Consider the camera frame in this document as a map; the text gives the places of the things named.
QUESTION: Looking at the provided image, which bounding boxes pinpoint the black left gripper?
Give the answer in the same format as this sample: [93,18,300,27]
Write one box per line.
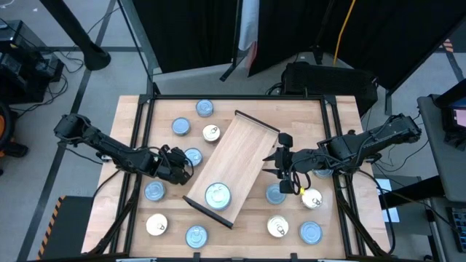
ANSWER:
[155,143,194,186]

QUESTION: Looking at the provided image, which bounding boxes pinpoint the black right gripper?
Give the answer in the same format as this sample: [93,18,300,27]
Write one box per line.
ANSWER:
[261,132,304,195]

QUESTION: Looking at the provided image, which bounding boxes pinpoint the black electronics stack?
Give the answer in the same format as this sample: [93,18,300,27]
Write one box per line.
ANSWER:
[0,20,66,105]

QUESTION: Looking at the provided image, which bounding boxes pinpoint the pink blue gold-lidded can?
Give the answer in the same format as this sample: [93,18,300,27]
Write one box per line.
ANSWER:
[145,213,169,237]
[202,124,221,143]
[266,215,290,239]
[301,187,324,210]

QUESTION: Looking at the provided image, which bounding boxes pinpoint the black equipment case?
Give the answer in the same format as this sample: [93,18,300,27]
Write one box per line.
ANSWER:
[280,61,379,117]

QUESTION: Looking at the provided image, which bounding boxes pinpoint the black light stand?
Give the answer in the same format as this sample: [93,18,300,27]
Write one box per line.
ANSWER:
[311,0,336,66]
[218,0,243,83]

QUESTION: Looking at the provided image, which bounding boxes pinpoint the black hazard-striped floor mat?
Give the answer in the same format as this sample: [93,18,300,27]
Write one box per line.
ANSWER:
[36,195,95,261]

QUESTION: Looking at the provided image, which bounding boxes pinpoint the grey metal beam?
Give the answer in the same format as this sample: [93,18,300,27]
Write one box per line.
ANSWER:
[116,0,163,96]

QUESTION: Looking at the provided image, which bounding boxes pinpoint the black curtain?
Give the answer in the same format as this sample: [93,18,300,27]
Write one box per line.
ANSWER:
[248,0,466,92]
[131,0,243,74]

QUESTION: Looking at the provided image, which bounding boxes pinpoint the black desk beam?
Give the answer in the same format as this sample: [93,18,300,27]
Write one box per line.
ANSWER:
[378,174,443,210]

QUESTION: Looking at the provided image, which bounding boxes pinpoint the white fabric strip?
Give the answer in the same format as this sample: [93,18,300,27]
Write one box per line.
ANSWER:
[237,0,260,70]

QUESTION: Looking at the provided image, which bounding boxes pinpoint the grey desk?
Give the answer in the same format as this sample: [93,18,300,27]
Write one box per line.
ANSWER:
[416,93,466,203]

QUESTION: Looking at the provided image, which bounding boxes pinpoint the black pole stand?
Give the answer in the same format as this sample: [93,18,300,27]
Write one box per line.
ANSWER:
[39,0,112,72]

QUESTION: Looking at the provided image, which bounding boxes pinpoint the black orange wheeled machine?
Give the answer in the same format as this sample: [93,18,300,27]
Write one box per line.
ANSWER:
[0,101,30,175]

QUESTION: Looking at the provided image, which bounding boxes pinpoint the black laptop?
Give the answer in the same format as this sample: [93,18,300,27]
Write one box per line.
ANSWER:
[435,78,466,150]

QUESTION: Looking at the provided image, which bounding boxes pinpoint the black keyboard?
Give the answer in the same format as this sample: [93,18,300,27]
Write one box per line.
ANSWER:
[446,205,466,254]

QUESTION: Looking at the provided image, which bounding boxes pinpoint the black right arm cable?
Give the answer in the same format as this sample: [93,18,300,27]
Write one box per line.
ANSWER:
[289,170,312,194]

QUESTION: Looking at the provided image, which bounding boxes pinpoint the wooden shelf black metal frame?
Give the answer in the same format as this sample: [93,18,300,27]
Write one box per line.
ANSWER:
[181,109,281,230]

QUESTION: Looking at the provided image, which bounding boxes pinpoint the black table frame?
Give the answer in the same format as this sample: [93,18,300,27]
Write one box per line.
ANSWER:
[82,93,392,260]

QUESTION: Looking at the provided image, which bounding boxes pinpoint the black floor cable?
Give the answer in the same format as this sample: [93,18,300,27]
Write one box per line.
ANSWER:
[14,54,87,110]

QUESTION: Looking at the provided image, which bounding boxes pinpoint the yellow cable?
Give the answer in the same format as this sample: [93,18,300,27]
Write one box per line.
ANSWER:
[332,0,357,66]

